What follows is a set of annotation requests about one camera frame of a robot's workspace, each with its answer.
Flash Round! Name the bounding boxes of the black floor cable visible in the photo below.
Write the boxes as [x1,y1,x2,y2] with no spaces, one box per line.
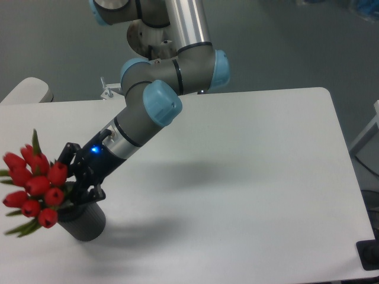
[354,153,379,175]

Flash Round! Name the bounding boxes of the dark grey ribbed vase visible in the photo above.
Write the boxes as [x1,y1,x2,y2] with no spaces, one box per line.
[54,180,107,243]

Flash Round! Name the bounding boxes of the red tulip bouquet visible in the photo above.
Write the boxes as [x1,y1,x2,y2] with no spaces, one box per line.
[1,130,73,238]

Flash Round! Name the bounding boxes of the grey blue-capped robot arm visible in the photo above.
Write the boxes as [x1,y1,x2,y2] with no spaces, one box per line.
[59,1,230,206]

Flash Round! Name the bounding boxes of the black box at table edge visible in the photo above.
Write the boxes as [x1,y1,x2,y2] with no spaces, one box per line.
[356,240,378,271]

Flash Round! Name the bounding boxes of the white furniture frame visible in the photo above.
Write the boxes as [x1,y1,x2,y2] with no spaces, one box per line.
[348,101,378,156]

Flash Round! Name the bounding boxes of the white metal base frame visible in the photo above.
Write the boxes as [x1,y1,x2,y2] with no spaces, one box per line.
[100,77,124,100]

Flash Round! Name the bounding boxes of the blue object top right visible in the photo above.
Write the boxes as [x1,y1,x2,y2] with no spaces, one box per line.
[350,0,378,21]

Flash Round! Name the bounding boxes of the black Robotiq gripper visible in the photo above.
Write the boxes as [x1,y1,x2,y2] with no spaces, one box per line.
[57,130,124,206]

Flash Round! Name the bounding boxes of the white chair seat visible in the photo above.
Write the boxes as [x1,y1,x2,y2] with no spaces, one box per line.
[1,77,54,105]

